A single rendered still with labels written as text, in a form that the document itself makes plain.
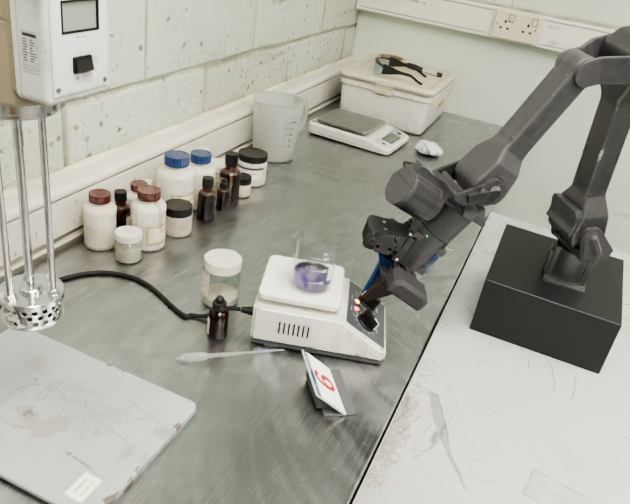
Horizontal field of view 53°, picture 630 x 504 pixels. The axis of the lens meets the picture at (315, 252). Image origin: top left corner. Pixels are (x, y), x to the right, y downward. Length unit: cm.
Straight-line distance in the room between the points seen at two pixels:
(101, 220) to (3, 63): 57
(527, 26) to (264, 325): 155
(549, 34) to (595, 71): 133
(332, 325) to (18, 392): 41
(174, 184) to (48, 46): 69
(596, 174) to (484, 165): 18
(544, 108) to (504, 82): 142
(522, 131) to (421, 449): 43
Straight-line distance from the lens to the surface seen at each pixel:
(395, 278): 87
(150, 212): 111
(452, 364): 99
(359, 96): 203
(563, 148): 233
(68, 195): 116
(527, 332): 107
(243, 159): 142
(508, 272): 107
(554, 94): 89
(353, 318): 93
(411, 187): 84
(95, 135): 124
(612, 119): 96
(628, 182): 237
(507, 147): 88
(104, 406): 83
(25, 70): 58
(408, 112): 199
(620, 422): 102
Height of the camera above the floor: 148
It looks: 29 degrees down
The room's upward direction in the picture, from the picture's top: 9 degrees clockwise
